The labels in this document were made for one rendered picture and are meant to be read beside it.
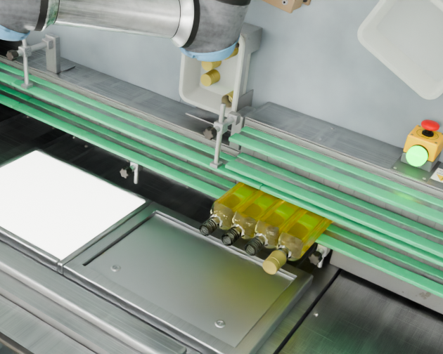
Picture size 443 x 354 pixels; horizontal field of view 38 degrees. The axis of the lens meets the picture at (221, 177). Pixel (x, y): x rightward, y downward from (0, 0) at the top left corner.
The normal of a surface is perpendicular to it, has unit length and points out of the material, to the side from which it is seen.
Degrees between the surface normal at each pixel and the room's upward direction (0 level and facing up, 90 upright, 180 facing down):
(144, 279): 90
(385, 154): 90
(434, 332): 90
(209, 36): 54
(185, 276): 90
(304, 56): 0
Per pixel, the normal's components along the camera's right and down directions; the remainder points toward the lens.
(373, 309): 0.10, -0.84
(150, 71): -0.53, 0.40
